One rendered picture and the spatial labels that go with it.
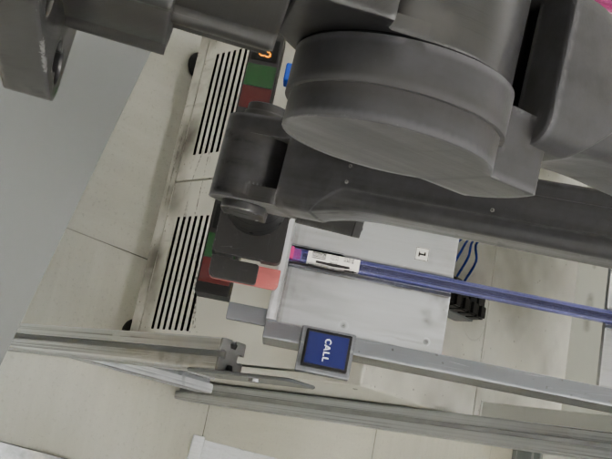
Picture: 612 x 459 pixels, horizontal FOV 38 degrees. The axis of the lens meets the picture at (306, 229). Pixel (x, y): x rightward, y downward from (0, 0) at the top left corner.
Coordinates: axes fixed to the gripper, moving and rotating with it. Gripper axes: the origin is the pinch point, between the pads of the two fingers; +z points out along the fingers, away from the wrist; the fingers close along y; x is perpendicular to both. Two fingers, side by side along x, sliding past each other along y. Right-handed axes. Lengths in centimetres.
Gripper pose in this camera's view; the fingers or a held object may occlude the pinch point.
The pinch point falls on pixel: (257, 231)
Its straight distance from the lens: 94.5
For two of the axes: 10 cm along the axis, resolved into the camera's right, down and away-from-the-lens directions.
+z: -0.5, 2.6, 9.6
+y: 1.9, -9.4, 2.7
